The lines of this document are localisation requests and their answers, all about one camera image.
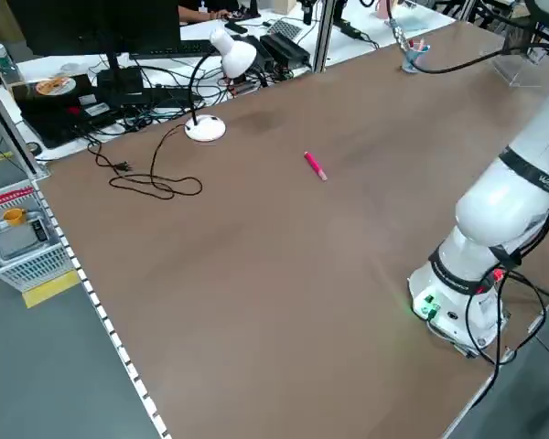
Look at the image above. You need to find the clear acrylic storage rack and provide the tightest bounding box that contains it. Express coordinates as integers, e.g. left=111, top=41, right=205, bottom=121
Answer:
left=491, top=45, right=549, bottom=89

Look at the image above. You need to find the pink marker white cap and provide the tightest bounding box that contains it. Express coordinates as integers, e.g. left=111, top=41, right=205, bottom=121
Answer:
left=304, top=150, right=328, bottom=182

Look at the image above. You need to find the white desk lamp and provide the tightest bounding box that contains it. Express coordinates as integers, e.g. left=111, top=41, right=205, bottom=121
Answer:
left=184, top=27, right=258, bottom=142

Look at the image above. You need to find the black power supply unit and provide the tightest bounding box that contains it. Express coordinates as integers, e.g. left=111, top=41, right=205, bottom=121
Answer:
left=258, top=32, right=313, bottom=70

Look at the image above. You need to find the checkerboard calibration plate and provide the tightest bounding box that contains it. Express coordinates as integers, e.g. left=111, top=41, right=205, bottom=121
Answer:
left=267, top=17, right=304, bottom=41

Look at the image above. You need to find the black keyboard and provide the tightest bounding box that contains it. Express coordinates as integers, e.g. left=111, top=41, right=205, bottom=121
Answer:
left=128, top=39, right=217, bottom=59

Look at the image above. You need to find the black power adapter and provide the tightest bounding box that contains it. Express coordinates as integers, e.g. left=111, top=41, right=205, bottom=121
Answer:
left=338, top=17, right=363, bottom=40

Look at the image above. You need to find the clear plastic pen cup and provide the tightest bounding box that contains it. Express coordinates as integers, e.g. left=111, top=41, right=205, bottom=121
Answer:
left=401, top=39, right=432, bottom=74

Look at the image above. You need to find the person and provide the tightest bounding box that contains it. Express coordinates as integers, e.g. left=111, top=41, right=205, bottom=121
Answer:
left=178, top=3, right=243, bottom=24

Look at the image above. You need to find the pale teal board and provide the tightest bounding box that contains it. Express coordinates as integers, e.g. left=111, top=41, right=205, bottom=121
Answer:
left=391, top=16, right=436, bottom=34

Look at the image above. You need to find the black flat case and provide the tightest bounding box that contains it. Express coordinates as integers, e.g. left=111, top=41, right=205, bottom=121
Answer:
left=15, top=72, right=124, bottom=150

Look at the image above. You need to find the white plastic basket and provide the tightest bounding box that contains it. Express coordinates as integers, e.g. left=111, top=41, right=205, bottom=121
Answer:
left=0, top=179, right=73, bottom=293

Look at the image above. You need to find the grey scale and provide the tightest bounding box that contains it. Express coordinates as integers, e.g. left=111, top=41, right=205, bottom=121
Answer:
left=0, top=222, right=51, bottom=258

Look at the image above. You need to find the orange disc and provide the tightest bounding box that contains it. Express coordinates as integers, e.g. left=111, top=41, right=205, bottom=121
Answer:
left=33, top=76, right=78, bottom=96

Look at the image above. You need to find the yellow cup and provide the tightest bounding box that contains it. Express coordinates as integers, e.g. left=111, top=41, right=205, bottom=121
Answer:
left=3, top=208, right=27, bottom=229

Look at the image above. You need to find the black computer monitor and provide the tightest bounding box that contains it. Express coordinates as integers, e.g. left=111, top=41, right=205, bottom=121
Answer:
left=6, top=0, right=182, bottom=100

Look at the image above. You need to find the clear plastic bottle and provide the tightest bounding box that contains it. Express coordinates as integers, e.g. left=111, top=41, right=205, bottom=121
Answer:
left=0, top=43, right=20, bottom=88

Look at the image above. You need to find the black lamp cord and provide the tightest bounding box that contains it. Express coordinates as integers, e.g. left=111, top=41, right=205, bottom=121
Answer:
left=87, top=123, right=203, bottom=201

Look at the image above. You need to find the aluminium divider post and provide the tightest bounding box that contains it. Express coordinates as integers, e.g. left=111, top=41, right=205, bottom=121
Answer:
left=311, top=0, right=339, bottom=74

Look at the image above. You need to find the white slotted cable strip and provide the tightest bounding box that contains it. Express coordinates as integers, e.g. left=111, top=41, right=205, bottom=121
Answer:
left=30, top=177, right=173, bottom=439

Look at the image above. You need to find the aluminium frame post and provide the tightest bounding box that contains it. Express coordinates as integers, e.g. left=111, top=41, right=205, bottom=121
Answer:
left=0, top=72, right=51, bottom=178

